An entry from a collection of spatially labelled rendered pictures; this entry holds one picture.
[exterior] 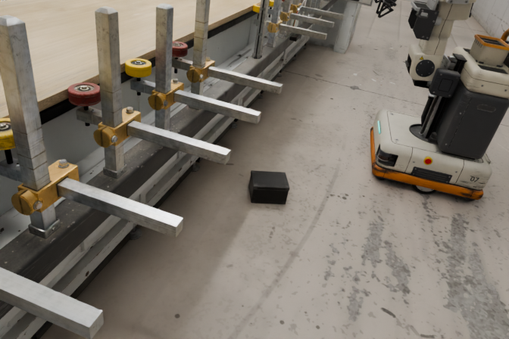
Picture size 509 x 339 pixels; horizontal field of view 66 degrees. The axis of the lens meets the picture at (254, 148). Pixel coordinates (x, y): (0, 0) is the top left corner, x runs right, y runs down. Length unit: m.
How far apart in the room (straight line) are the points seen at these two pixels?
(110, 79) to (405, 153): 1.92
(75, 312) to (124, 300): 1.07
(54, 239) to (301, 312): 1.08
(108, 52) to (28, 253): 0.46
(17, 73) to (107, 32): 0.25
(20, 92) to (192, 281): 1.19
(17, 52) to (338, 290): 1.53
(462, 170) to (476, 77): 0.56
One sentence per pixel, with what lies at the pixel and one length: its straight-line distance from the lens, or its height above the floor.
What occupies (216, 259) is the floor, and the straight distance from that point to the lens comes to 1.85.
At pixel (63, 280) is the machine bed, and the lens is 1.60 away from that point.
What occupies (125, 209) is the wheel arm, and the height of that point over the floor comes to 0.81.
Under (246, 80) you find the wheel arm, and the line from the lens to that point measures 1.42.
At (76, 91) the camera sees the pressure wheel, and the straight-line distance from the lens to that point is 1.10.
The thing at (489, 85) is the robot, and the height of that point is 0.75.
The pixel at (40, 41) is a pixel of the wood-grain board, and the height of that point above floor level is 0.90.
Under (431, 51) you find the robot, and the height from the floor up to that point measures 0.83.
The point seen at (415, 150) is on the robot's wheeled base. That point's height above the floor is 0.28.
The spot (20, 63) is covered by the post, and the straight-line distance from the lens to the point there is 0.78.
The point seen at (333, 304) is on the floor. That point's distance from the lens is 1.81.
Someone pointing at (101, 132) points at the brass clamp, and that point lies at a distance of 1.03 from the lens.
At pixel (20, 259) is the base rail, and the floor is 0.70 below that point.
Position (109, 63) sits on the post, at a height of 1.02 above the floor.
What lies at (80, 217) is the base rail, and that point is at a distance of 1.01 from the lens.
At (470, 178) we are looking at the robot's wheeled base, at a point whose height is 0.19.
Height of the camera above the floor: 1.36
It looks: 31 degrees down
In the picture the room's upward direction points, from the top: 9 degrees clockwise
